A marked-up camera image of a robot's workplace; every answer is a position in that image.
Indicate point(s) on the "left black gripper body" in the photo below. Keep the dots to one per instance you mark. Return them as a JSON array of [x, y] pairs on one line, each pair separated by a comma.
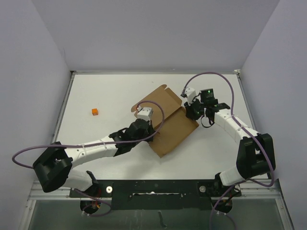
[[149, 130]]

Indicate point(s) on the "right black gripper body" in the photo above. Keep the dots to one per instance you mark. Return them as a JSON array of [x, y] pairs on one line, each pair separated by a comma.
[[195, 109]]

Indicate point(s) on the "brown cardboard box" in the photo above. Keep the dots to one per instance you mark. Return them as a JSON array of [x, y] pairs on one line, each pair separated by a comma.
[[176, 128]]

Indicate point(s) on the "small orange cube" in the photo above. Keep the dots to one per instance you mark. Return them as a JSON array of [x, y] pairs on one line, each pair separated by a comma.
[[94, 111]]

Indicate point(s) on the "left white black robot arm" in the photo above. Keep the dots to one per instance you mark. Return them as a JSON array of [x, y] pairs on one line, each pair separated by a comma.
[[55, 167]]

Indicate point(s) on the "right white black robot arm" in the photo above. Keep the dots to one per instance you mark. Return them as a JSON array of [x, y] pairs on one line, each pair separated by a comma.
[[255, 153]]

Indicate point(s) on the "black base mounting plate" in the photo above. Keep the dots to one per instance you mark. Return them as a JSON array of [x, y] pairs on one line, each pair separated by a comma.
[[161, 194]]

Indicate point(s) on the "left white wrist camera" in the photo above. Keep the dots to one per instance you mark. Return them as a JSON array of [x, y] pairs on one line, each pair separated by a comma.
[[144, 113]]

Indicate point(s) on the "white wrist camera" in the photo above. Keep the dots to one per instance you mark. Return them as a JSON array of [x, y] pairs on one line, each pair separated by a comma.
[[189, 93], [144, 113]]

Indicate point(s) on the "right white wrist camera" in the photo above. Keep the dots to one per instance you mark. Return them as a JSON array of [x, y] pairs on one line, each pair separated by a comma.
[[189, 93]]

